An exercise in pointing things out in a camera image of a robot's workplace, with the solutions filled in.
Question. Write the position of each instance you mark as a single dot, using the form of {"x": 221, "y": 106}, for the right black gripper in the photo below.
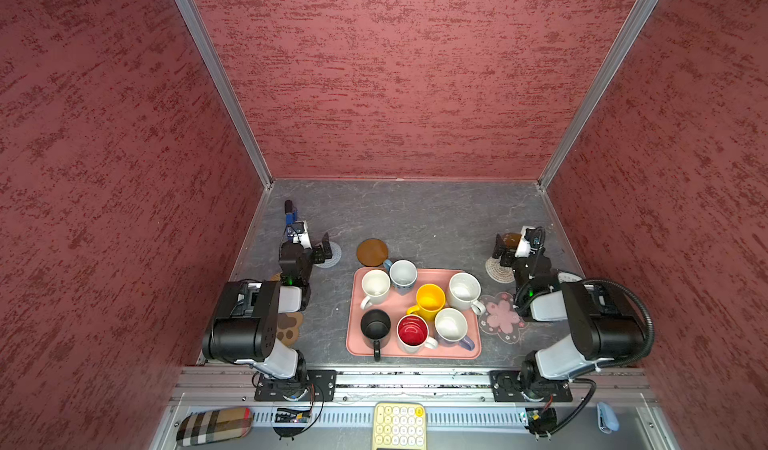
{"x": 504, "y": 254}

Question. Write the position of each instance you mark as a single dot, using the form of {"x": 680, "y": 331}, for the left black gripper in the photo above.
{"x": 317, "y": 254}

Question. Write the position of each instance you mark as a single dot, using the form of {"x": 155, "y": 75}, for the grey round coaster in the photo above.
{"x": 336, "y": 254}

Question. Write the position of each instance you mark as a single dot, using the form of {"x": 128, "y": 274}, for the woven tan round coaster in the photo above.
{"x": 499, "y": 273}

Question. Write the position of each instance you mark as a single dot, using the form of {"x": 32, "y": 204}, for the glossy amber round coaster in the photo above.
{"x": 511, "y": 240}

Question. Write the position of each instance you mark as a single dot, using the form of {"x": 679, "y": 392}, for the brown paw print coaster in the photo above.
{"x": 288, "y": 327}

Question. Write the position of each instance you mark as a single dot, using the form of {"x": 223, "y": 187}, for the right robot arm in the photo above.
{"x": 609, "y": 326}

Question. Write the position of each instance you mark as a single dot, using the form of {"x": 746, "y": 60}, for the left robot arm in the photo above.
{"x": 243, "y": 329}

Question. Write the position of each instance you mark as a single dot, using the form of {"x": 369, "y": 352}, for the dark brown round coaster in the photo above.
{"x": 372, "y": 252}

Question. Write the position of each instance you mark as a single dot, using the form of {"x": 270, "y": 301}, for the pink flower coaster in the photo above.
{"x": 501, "y": 319}

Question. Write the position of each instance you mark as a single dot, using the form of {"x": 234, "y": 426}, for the blue lighter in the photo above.
{"x": 291, "y": 213}

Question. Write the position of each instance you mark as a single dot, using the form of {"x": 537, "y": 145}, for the white mug back right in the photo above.
{"x": 464, "y": 292}

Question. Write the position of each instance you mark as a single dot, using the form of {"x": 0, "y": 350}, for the white mug back left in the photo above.
{"x": 375, "y": 285}

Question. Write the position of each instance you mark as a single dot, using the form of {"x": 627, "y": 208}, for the light blue patterned mug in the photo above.
{"x": 403, "y": 275}

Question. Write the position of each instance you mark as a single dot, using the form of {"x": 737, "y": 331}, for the yellow mug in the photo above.
{"x": 430, "y": 300}

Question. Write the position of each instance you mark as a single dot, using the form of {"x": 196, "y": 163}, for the black mug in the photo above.
{"x": 375, "y": 326}

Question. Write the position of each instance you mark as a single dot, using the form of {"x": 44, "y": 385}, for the pink plastic tray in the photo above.
{"x": 395, "y": 306}

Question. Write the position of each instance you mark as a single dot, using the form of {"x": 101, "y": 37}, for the red interior white mug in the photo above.
{"x": 413, "y": 335}

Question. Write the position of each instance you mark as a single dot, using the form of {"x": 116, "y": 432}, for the yellow calculator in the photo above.
{"x": 399, "y": 426}

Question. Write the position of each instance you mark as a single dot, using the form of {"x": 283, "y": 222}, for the light blue small device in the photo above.
{"x": 607, "y": 419}

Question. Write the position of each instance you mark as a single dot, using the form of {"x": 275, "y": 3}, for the plaid glasses case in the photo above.
{"x": 214, "y": 426}

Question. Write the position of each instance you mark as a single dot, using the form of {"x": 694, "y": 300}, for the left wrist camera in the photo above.
{"x": 297, "y": 233}

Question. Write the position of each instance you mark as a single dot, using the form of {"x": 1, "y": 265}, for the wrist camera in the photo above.
{"x": 297, "y": 233}
{"x": 531, "y": 241}

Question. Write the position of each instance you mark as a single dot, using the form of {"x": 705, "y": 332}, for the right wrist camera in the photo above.
{"x": 531, "y": 241}

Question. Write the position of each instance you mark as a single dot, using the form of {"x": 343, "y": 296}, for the white mug purple handle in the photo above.
{"x": 452, "y": 329}

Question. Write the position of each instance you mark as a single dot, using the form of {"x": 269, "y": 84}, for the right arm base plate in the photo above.
{"x": 509, "y": 386}

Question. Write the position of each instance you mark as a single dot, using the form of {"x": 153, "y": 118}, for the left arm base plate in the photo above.
{"x": 306, "y": 387}

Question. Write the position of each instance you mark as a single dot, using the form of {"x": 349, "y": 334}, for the aluminium front rail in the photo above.
{"x": 356, "y": 385}

